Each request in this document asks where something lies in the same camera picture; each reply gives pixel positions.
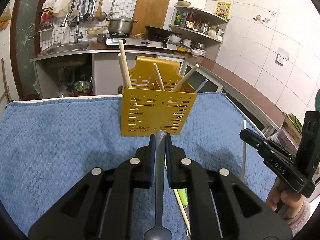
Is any white chopstick short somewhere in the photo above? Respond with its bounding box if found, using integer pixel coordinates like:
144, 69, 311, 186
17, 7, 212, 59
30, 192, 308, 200
240, 119, 248, 183

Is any pale wooden chopstick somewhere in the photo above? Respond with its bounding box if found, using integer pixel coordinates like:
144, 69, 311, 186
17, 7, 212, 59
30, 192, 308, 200
163, 157, 192, 237

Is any green frog handle fork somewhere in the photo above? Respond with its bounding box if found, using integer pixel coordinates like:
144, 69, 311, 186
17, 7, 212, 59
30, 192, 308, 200
177, 189, 188, 207

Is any grey plastic spoon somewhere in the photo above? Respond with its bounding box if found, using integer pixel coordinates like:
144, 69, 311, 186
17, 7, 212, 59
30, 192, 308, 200
144, 130, 172, 240

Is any translucent white straw stick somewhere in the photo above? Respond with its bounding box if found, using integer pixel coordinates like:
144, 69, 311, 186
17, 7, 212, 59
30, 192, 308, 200
195, 79, 208, 93

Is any wooden chopstick crossing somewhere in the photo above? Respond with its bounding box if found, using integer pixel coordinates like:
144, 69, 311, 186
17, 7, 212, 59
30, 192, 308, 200
171, 63, 200, 92

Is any beige chopstick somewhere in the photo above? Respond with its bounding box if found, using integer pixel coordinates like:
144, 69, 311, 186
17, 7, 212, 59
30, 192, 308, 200
153, 62, 165, 91
118, 39, 127, 63

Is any steel kitchen sink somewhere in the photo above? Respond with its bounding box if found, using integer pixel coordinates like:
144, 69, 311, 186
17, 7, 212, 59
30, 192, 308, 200
38, 42, 93, 56

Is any right hand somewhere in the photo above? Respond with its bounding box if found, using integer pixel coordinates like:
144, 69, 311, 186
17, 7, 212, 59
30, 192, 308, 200
266, 178, 310, 230

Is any blue textured towel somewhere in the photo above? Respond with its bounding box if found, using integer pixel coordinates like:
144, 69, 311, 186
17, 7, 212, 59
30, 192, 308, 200
1, 93, 276, 235

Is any yellow perforated utensil holder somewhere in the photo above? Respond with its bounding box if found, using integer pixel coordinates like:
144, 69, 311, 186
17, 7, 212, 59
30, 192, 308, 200
121, 56, 197, 137

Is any black wok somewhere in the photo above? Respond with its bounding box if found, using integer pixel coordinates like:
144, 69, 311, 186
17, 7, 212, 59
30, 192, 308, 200
145, 25, 182, 42

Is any steel gas stove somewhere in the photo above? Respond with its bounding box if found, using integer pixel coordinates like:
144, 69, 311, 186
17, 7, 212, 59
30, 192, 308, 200
105, 37, 177, 51

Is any wooden cutting board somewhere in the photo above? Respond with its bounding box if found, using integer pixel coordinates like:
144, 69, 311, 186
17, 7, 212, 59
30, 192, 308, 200
131, 0, 169, 36

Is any steel cooking pot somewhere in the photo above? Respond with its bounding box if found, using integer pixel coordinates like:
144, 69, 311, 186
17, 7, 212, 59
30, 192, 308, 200
108, 16, 138, 35

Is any hanging utensil rack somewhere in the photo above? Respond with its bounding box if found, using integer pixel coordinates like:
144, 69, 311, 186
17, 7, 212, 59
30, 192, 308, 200
39, 0, 95, 32

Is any white wall socket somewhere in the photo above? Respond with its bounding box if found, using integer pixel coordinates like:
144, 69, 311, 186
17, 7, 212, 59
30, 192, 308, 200
276, 48, 290, 66

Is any corner wall shelf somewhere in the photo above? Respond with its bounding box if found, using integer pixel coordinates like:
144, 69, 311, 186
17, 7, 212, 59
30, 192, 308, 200
169, 5, 228, 61

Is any yellow wall poster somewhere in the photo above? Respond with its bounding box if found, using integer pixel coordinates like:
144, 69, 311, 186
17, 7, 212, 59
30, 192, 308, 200
215, 2, 231, 20

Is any brown frame glass door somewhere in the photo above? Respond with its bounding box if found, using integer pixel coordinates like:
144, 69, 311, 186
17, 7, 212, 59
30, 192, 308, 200
9, 0, 46, 100

